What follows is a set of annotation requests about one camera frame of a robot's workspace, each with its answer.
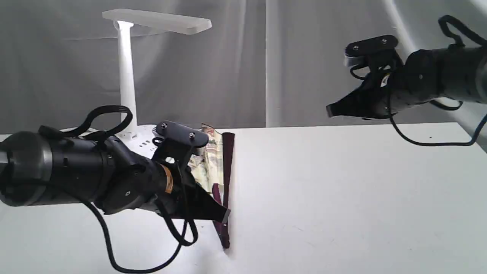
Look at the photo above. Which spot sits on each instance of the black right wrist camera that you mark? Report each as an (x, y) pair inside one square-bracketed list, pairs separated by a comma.
[(380, 49)]

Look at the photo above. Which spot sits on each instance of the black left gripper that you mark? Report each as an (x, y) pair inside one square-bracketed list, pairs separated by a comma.
[(142, 185)]

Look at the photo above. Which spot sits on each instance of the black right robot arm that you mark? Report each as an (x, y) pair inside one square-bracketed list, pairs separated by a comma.
[(455, 73)]

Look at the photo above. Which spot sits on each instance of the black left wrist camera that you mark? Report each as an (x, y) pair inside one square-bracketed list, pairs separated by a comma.
[(174, 140)]

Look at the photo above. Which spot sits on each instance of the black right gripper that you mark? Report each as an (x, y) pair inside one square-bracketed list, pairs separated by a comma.
[(383, 93)]

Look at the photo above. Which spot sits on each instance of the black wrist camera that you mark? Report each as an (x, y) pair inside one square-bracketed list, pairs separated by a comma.
[(380, 49), (174, 140)]

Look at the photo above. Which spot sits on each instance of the grey backdrop curtain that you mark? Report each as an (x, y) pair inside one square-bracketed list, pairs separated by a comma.
[(264, 63)]

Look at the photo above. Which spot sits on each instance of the white desk lamp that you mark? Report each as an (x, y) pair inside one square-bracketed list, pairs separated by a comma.
[(137, 138)]

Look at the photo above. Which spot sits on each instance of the painted paper folding fan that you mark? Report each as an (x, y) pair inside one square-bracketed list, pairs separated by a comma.
[(212, 165)]

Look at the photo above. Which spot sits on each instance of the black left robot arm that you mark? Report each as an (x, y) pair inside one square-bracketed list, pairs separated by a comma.
[(37, 171)]

